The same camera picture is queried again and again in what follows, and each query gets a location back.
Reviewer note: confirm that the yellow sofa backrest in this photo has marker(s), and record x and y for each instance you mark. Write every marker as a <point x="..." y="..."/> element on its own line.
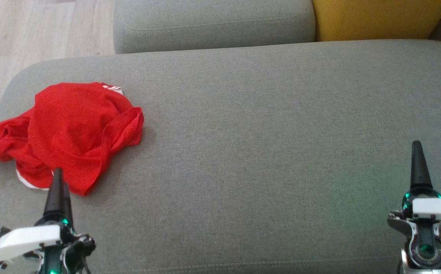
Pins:
<point x="376" y="19"/>

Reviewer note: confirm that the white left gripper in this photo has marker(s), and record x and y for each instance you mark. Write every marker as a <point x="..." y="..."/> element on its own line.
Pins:
<point x="23" y="239"/>

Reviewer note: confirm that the red tee striped white sleeves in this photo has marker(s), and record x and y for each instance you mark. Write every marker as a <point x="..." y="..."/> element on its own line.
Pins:
<point x="123" y="125"/>

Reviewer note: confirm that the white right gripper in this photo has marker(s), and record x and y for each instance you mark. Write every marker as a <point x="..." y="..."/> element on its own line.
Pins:
<point x="437" y="208"/>

